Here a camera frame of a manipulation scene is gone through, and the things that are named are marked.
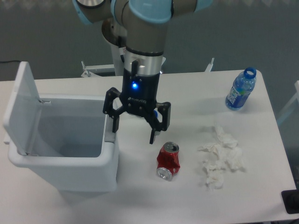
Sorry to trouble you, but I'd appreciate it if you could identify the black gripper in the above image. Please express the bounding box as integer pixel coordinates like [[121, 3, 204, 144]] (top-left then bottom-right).
[[103, 69, 171, 145]]

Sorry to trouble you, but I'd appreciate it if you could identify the white trash can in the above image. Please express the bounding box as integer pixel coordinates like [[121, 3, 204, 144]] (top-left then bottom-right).
[[3, 62, 119, 192]]

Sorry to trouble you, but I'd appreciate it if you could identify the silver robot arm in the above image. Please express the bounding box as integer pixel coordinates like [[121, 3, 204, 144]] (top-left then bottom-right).
[[73, 0, 212, 143]]

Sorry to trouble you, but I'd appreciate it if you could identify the crushed red soda can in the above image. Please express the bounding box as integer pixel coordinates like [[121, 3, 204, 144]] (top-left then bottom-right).
[[156, 141, 180, 181]]

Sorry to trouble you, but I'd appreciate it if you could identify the crumpled white tissue pile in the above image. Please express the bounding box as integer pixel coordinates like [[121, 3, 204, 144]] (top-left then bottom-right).
[[198, 125, 246, 189]]

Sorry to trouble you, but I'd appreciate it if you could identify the blue plastic bottle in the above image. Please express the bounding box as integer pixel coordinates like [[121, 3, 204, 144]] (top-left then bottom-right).
[[225, 67, 256, 111]]

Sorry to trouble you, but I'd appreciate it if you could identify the white furniture at right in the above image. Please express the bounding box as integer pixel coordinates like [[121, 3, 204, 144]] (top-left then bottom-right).
[[276, 80, 299, 126]]

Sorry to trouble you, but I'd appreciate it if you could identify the black device at edge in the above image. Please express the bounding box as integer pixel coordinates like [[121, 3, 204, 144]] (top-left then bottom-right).
[[281, 189, 299, 214]]

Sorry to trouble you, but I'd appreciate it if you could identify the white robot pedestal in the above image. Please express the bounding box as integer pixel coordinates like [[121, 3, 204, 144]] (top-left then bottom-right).
[[80, 18, 215, 78]]

